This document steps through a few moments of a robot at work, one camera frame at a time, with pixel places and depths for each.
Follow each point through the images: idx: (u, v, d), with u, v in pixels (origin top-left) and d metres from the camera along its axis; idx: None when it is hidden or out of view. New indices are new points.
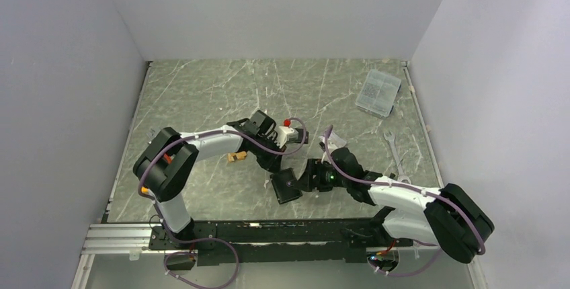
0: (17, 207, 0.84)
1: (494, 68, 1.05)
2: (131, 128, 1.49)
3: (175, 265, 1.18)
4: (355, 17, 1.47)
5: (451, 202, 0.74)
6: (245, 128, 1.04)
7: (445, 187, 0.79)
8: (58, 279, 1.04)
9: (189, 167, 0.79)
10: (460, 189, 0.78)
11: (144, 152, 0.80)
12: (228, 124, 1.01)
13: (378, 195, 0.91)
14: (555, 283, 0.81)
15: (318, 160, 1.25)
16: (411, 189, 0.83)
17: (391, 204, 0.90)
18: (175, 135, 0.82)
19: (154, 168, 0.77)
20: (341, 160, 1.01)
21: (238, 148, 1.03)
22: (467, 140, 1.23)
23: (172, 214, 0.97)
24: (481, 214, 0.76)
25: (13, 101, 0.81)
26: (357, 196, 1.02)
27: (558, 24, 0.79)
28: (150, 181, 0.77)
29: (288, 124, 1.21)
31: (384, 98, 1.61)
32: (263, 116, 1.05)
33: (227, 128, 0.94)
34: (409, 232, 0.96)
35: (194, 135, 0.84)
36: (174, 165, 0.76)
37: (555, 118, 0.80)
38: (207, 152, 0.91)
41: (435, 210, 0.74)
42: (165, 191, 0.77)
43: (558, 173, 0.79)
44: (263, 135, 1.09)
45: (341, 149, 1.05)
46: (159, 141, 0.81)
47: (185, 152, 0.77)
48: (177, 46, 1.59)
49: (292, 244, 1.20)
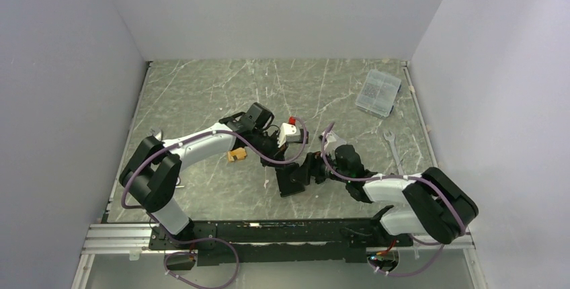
0: (17, 207, 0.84)
1: (495, 68, 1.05)
2: (131, 128, 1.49)
3: (175, 265, 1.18)
4: (355, 17, 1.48)
5: (429, 183, 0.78)
6: (240, 123, 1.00)
7: (427, 170, 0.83)
8: (58, 280, 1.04)
9: (175, 177, 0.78)
10: (441, 171, 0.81)
11: (129, 163, 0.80)
12: (222, 121, 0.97)
13: (372, 189, 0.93)
14: (554, 283, 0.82)
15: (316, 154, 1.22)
16: (396, 177, 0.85)
17: (386, 197, 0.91)
18: (158, 144, 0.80)
19: (138, 179, 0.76)
20: (345, 159, 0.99)
21: (234, 144, 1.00)
22: (467, 140, 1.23)
23: (168, 218, 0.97)
24: (462, 195, 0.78)
25: (13, 101, 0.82)
26: (355, 195, 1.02)
27: (557, 25, 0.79)
28: (135, 192, 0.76)
29: (292, 122, 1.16)
31: (384, 98, 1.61)
32: (259, 110, 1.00)
33: (216, 128, 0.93)
34: (403, 225, 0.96)
35: (178, 142, 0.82)
36: (157, 177, 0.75)
37: (555, 118, 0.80)
38: (195, 156, 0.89)
41: (414, 191, 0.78)
42: (150, 202, 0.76)
43: (558, 174, 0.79)
44: (261, 130, 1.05)
45: (349, 144, 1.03)
46: (141, 152, 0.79)
47: (167, 164, 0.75)
48: (177, 46, 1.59)
49: (292, 244, 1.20)
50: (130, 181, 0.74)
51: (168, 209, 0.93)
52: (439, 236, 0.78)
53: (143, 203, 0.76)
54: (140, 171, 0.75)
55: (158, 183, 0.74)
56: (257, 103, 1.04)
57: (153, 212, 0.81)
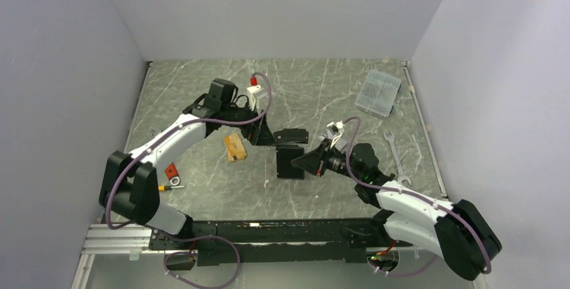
0: (17, 207, 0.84)
1: (495, 68, 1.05)
2: (131, 128, 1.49)
3: (175, 265, 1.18)
4: (355, 18, 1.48)
5: (461, 219, 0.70)
6: (206, 107, 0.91)
7: (459, 203, 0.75)
8: (58, 281, 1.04)
9: (154, 182, 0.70)
10: (473, 206, 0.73)
11: (102, 185, 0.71)
12: (185, 111, 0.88)
13: (385, 199, 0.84)
14: (553, 282, 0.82)
15: (328, 144, 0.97)
16: (422, 200, 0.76)
17: (399, 210, 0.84)
18: (126, 157, 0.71)
19: (118, 198, 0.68)
20: (363, 162, 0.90)
21: (207, 130, 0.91)
22: (467, 140, 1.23)
23: (164, 221, 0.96)
24: (491, 234, 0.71)
25: (12, 101, 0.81)
26: (363, 197, 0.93)
27: (557, 25, 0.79)
28: (120, 211, 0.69)
29: (254, 83, 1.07)
31: (384, 98, 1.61)
32: (221, 87, 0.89)
33: (182, 121, 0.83)
34: (411, 235, 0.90)
35: (146, 149, 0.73)
36: (136, 190, 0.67)
37: (554, 118, 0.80)
38: (171, 156, 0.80)
41: (445, 226, 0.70)
42: (139, 215, 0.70)
43: (558, 174, 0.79)
44: (229, 104, 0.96)
45: (367, 145, 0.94)
46: (110, 171, 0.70)
47: (142, 174, 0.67)
48: (177, 46, 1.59)
49: (292, 244, 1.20)
50: (110, 202, 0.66)
51: (163, 212, 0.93)
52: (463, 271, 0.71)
53: (132, 218, 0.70)
54: (116, 189, 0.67)
55: (140, 194, 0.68)
56: (217, 79, 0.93)
57: (144, 223, 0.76)
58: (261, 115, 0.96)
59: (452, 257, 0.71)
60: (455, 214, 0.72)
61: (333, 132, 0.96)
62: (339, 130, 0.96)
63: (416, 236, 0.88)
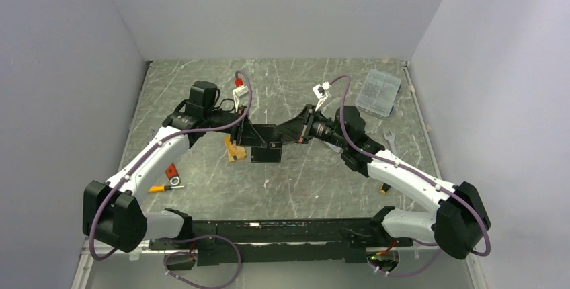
0: (17, 206, 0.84)
1: (496, 67, 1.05)
2: (131, 128, 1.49)
3: (175, 265, 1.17)
4: (355, 17, 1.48)
5: (468, 205, 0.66)
6: (187, 116, 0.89)
7: (461, 186, 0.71)
8: (58, 281, 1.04)
9: (137, 211, 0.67)
10: (476, 191, 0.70)
11: (85, 218, 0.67)
12: (164, 121, 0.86)
13: (378, 171, 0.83)
14: (552, 281, 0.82)
15: (312, 107, 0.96)
16: (423, 178, 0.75)
17: (390, 183, 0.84)
18: (105, 188, 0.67)
19: (101, 230, 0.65)
20: (347, 124, 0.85)
21: (190, 141, 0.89)
22: (466, 141, 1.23)
23: (163, 229, 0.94)
24: (484, 218, 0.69)
25: (13, 101, 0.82)
26: (351, 163, 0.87)
27: (558, 25, 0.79)
28: (106, 241, 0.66)
29: (238, 84, 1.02)
31: (384, 98, 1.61)
32: (200, 93, 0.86)
33: (162, 137, 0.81)
34: (406, 228, 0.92)
35: (124, 176, 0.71)
36: (118, 219, 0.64)
37: (556, 119, 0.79)
38: (154, 176, 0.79)
41: (453, 214, 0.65)
42: (125, 242, 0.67)
43: (559, 175, 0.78)
44: (212, 109, 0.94)
45: (351, 107, 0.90)
46: (90, 203, 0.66)
47: (122, 204, 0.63)
48: (176, 46, 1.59)
49: (293, 244, 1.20)
50: (93, 235, 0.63)
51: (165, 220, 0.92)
52: (450, 251, 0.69)
53: (117, 246, 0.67)
54: (97, 222, 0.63)
55: (124, 224, 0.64)
56: (196, 83, 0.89)
57: (134, 248, 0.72)
58: (246, 113, 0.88)
59: (441, 238, 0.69)
60: (457, 196, 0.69)
61: (320, 94, 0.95)
62: (326, 93, 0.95)
63: (419, 233, 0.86)
